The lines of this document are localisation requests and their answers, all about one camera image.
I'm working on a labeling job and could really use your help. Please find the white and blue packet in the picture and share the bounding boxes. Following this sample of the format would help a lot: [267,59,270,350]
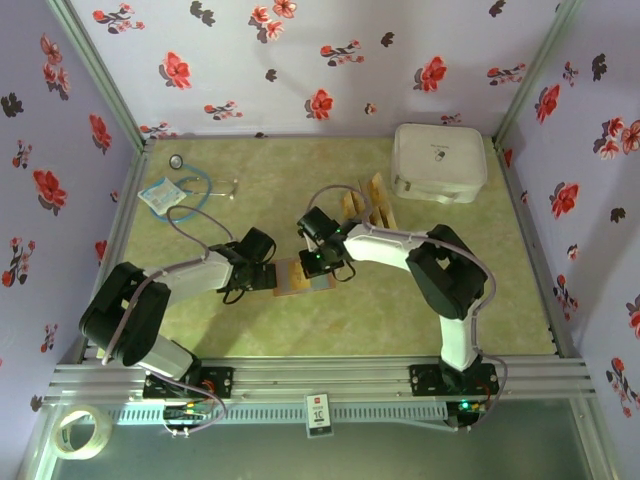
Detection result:
[137,176,184,210]

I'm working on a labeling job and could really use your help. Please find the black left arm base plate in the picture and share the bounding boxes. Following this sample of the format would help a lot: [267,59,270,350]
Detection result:
[143,366,235,400]

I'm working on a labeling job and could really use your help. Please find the aluminium front rail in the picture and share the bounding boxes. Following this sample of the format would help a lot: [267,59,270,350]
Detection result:
[42,357,599,407]

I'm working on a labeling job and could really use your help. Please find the white and black label tag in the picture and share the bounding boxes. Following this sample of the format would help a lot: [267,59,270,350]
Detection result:
[305,393,332,440]

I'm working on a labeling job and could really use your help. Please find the white zip pouch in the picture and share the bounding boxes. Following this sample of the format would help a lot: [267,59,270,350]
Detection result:
[390,123,489,205]

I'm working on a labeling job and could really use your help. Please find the blue stethoscope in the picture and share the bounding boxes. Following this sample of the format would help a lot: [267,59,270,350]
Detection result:
[168,153,240,225]

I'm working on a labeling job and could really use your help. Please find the aluminium side rail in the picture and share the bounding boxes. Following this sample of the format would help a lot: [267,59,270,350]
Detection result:
[492,137,586,359]
[54,139,156,366]

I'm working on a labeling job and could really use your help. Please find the white slotted cable tray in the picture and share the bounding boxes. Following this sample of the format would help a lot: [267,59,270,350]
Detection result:
[107,401,449,425]

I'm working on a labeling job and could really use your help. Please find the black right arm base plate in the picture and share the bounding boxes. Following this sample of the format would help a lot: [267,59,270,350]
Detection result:
[408,363,500,399]

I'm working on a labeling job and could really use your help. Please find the tan leather card holder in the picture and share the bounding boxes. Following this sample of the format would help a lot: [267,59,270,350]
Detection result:
[272,256,336,299]

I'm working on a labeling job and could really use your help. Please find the aluminium corner post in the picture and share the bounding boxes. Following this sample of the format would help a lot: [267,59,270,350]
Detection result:
[492,0,586,146]
[47,0,156,151]

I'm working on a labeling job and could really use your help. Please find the wooden card stand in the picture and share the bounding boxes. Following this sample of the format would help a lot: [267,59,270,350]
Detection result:
[340,172,400,232]

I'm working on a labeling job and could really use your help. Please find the clear tape roll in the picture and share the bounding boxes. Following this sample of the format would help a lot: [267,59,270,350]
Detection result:
[53,405,114,461]

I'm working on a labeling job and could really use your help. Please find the green circuit board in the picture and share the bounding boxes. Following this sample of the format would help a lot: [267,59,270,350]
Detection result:
[163,404,211,425]
[446,398,490,417]

